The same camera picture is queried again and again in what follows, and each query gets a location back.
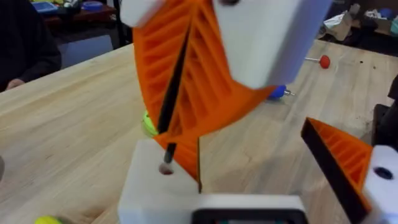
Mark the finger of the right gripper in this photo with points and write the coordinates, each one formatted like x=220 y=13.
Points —
x=155 y=62
x=255 y=40

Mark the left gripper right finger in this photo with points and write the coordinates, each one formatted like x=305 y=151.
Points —
x=342 y=161

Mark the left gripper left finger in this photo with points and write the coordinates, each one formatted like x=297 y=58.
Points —
x=149 y=193

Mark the small black screw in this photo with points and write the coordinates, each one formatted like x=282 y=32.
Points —
x=169 y=152

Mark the blue electric screwdriver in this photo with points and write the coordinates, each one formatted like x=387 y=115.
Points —
x=277 y=92

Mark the yellow-green toy vegetable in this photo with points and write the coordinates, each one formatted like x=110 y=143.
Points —
x=47 y=220

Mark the lime green round toy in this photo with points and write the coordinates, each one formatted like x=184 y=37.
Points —
x=148 y=125

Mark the grey-blue chair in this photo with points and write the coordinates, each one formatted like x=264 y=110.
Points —
x=84 y=51

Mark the red ball-headed pin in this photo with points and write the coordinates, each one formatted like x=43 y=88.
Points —
x=324 y=61

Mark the dark wooden side table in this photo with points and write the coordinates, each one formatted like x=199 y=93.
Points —
x=90 y=16

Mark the blue bowl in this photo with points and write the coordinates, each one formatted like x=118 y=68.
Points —
x=92 y=5

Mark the heap of bags and boxes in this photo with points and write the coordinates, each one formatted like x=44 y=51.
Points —
x=345 y=21

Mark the blue flat box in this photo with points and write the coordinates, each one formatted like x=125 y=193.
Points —
x=45 y=7

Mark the person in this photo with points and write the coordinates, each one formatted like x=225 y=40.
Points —
x=25 y=40

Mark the person's hand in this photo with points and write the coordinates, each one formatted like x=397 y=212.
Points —
x=14 y=83

